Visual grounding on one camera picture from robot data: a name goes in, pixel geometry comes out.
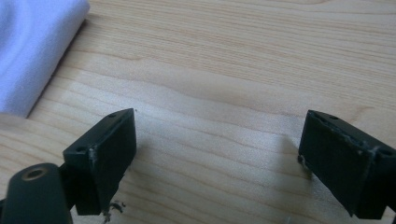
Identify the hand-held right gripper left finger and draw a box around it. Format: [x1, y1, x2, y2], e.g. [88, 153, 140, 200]
[59, 107, 137, 217]

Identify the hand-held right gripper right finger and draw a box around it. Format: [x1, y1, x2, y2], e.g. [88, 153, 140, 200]
[297, 109, 396, 220]

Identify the white cloth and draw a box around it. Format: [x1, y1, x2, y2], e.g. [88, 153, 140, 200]
[0, 0, 92, 119]

